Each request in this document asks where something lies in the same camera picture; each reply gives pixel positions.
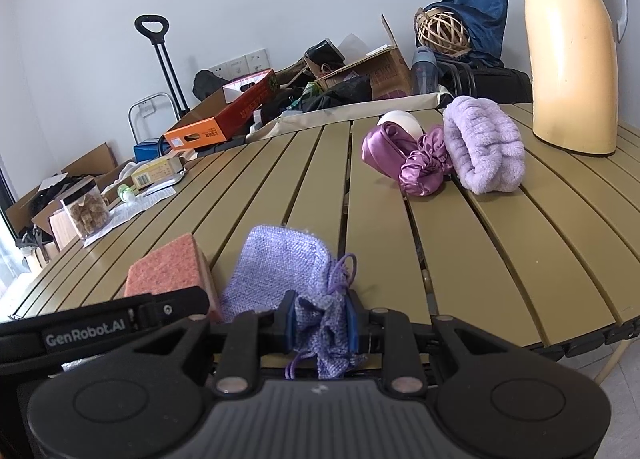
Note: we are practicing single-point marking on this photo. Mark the white paper cone cup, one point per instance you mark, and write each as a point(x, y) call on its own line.
point(405, 120)

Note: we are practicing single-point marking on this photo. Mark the woven rattan ball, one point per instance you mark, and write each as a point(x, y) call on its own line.
point(441, 31)

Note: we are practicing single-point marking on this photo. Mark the lavender fluffy headband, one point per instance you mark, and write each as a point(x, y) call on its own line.
point(484, 144)

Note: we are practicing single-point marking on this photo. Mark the large cardboard boxes left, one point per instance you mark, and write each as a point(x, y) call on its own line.
point(30, 215)

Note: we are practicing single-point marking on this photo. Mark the clear jar of snacks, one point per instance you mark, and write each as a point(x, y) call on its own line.
point(85, 207)

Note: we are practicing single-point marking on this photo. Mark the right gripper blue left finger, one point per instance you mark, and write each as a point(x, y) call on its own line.
point(286, 323)

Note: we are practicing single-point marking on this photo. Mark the green white small bottle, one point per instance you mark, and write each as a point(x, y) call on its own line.
point(126, 194)

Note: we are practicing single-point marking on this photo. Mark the open brown cardboard box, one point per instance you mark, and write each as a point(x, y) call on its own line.
point(388, 73)

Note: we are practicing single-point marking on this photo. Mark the orange shoe box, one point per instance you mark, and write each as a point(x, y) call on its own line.
point(223, 114)

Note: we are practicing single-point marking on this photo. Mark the cream thermos jug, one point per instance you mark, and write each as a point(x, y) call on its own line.
point(572, 51)

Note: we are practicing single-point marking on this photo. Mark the black trolley handle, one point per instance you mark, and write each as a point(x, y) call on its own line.
point(155, 29)

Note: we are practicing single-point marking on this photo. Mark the purple satin scrunchie cloth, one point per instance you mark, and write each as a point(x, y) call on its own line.
point(418, 166)

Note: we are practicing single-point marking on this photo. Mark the small beige carton box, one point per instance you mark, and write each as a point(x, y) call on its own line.
point(156, 171)

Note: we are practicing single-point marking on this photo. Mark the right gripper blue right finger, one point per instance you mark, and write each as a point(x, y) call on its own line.
point(357, 323)

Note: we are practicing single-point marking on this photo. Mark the olive folding camp table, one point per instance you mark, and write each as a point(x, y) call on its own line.
point(553, 266)

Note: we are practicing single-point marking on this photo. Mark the lavender knit drawstring pouch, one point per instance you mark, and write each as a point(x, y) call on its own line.
point(275, 260)

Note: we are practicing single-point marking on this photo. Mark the white metal frame chair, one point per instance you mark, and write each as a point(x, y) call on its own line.
point(151, 116)

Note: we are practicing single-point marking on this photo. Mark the navy blue bag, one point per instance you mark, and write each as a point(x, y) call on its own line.
point(485, 22)

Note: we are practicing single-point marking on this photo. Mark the pink yellow sponge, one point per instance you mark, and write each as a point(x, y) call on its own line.
point(179, 264)

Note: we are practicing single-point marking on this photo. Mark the grey blue water bottle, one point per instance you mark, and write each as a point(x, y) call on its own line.
point(424, 72)

